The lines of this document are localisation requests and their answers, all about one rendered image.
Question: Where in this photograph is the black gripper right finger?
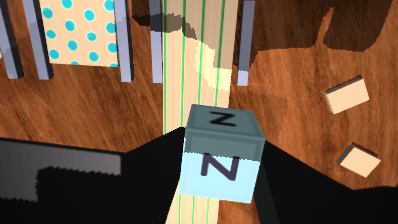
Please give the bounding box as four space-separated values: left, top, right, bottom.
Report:
253 140 398 224

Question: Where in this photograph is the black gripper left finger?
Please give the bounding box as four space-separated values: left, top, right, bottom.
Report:
0 127 186 224

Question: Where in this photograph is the light blue cube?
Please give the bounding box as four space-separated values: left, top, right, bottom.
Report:
179 104 266 203

